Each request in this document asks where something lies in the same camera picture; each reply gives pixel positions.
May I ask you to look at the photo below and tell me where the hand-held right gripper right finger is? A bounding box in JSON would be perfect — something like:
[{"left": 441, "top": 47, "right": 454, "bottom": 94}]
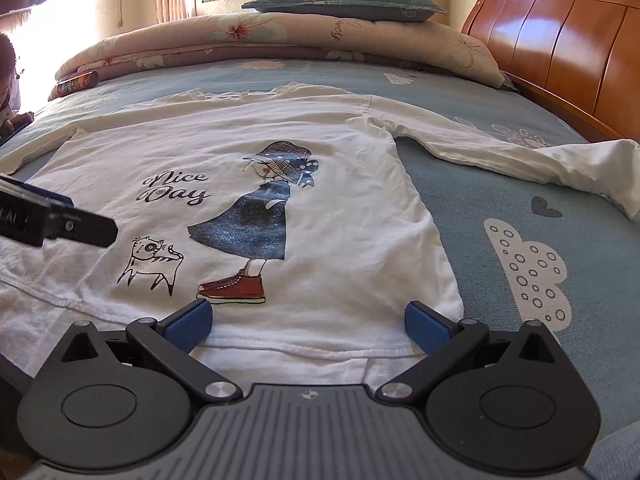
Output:
[{"left": 377, "top": 302, "right": 562, "bottom": 407}]

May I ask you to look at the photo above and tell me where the wooden bed headboard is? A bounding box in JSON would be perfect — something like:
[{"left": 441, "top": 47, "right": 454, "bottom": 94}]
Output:
[{"left": 460, "top": 0, "right": 640, "bottom": 143}]

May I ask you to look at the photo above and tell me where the white printed long-sleeve shirt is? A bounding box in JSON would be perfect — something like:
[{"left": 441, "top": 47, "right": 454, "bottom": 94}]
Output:
[{"left": 0, "top": 81, "right": 640, "bottom": 396}]

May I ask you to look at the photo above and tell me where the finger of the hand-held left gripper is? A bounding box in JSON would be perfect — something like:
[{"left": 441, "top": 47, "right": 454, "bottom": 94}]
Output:
[
  {"left": 42, "top": 204, "right": 121, "bottom": 249},
  {"left": 0, "top": 174, "right": 76, "bottom": 209}
]

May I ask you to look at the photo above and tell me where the pink floral folded quilt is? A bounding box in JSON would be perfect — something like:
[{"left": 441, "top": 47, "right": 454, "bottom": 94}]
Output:
[{"left": 49, "top": 10, "right": 506, "bottom": 101}]

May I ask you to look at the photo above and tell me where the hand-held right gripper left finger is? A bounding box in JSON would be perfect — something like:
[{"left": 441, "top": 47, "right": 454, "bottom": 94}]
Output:
[{"left": 55, "top": 299, "right": 242, "bottom": 407}]

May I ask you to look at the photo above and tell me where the red chips can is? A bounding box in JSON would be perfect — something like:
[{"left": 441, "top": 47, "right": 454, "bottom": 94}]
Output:
[{"left": 56, "top": 71, "right": 99, "bottom": 98}]

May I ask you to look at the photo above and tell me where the green floral pillow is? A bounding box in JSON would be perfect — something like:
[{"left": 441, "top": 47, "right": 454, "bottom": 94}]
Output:
[{"left": 242, "top": 0, "right": 447, "bottom": 22}]

